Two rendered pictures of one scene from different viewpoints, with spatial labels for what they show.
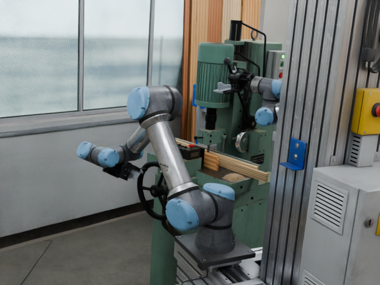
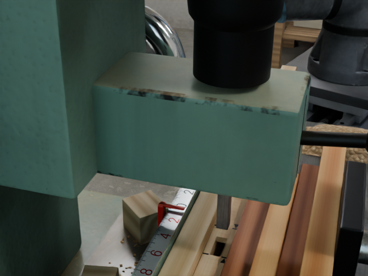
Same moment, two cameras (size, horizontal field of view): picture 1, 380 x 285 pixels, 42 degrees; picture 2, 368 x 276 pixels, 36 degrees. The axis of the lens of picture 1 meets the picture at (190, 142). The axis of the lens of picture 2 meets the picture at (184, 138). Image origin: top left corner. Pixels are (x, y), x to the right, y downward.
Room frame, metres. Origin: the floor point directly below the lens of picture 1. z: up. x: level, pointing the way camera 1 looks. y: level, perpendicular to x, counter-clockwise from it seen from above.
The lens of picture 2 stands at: (2.69, 0.20, 1.22)
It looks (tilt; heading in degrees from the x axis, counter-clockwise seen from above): 28 degrees down; 242
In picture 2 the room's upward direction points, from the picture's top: 1 degrees clockwise
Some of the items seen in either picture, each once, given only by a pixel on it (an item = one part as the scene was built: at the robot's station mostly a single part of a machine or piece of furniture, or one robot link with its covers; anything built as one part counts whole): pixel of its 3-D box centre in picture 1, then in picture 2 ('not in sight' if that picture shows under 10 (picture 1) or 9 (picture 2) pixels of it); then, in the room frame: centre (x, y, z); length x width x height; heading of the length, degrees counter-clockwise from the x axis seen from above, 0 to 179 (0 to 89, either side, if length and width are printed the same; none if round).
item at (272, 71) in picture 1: (276, 66); not in sight; (2.62, -0.42, 1.40); 0.10 x 0.06 x 0.16; 135
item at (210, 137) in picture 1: (212, 137); (201, 131); (2.51, -0.11, 1.03); 0.14 x 0.07 x 0.09; 135
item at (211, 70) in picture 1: (214, 74); not in sight; (2.49, -0.10, 1.35); 0.18 x 0.18 x 0.31
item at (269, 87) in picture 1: (272, 89); not in sight; (2.14, -0.34, 1.35); 0.11 x 0.08 x 0.09; 45
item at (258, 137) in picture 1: (255, 141); not in sight; (2.52, -0.34, 1.02); 0.09 x 0.07 x 0.12; 45
